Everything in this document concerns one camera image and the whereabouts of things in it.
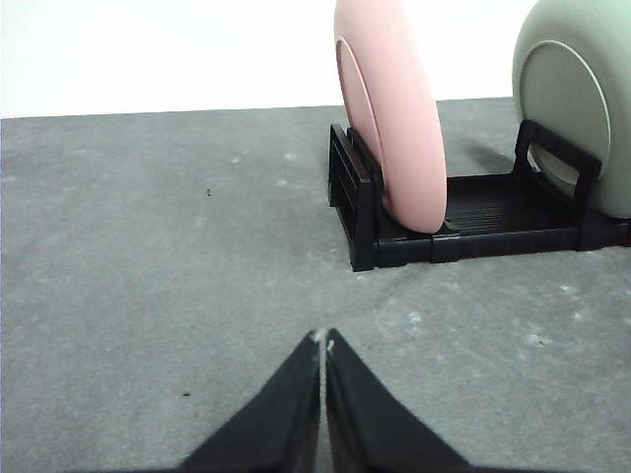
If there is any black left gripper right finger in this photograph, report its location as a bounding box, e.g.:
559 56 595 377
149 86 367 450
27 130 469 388
323 328 475 473

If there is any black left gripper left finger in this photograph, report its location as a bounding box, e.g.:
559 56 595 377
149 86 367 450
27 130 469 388
181 330 324 473

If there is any pink round plate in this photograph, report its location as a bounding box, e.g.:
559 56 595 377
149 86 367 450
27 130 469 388
333 0 449 236

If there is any pale green round plate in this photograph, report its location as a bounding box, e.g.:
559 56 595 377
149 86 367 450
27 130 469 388
512 0 631 219

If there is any black plastic plate rack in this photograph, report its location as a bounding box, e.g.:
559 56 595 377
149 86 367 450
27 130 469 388
327 119 631 272

